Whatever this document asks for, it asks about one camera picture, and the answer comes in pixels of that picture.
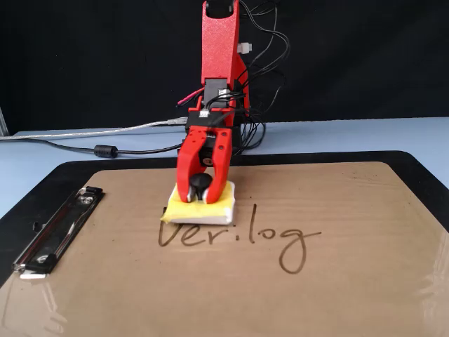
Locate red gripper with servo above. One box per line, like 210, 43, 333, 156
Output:
175, 125, 233, 206

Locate yellow taped sponge with knob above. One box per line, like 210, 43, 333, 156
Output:
159, 172, 237, 226

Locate brown clipboard board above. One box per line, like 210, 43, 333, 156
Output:
0, 161, 449, 337

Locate black rubber mat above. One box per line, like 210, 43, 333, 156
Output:
0, 150, 449, 289

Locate silver metal clipboard clip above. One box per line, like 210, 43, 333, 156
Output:
11, 185, 105, 281

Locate pink red wire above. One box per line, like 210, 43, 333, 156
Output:
176, 88, 205, 107

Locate black power cable with ferrite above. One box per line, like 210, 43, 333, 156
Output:
19, 135, 184, 160

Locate black arm servo wires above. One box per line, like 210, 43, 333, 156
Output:
235, 0, 293, 156

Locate silver braided USB cable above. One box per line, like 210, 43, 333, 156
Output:
0, 117, 189, 142

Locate grey metal frame post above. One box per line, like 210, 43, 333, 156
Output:
0, 106, 10, 137

